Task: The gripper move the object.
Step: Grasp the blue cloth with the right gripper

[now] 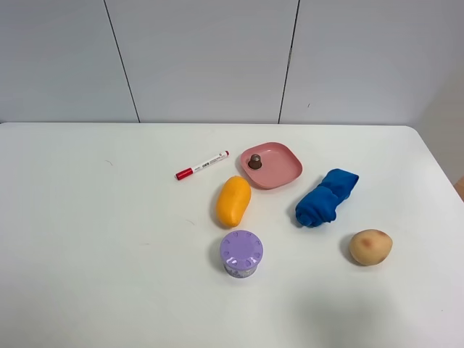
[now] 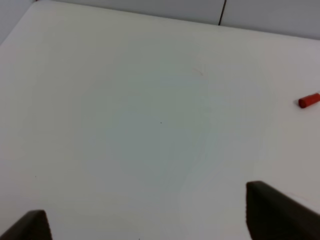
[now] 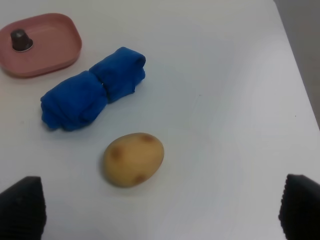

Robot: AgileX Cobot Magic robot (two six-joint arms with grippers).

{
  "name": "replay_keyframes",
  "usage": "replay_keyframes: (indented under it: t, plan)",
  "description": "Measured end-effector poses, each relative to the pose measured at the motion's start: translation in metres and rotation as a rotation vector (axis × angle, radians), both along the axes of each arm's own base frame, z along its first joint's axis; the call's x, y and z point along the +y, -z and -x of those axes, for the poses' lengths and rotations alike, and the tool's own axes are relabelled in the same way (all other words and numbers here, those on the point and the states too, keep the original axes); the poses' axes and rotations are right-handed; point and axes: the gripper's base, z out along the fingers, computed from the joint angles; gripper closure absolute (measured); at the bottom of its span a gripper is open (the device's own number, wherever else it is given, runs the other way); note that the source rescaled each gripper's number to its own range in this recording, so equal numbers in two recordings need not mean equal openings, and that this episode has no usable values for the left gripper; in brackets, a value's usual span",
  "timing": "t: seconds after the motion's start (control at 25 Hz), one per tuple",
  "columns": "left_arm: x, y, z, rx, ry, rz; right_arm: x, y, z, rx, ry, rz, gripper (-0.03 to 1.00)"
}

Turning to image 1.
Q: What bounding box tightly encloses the blue cloth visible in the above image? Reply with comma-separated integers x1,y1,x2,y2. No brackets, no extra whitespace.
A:
295,169,359,228

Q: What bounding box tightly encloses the yellow mango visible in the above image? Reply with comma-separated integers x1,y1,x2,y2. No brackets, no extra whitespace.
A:
215,176,252,228

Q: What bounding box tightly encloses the small brown capsule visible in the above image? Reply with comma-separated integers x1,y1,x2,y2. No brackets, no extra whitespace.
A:
248,154,262,170

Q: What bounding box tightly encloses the red and white marker pen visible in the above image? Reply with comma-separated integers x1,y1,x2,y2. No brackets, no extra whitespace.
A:
175,151,230,181

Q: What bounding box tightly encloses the pink square plate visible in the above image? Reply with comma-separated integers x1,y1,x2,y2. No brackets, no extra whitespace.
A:
239,142,303,189

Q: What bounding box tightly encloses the purple lidded jar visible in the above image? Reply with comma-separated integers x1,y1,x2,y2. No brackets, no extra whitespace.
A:
220,230,263,278

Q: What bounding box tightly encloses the beige potato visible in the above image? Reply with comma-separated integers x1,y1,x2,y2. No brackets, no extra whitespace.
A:
349,229,393,266

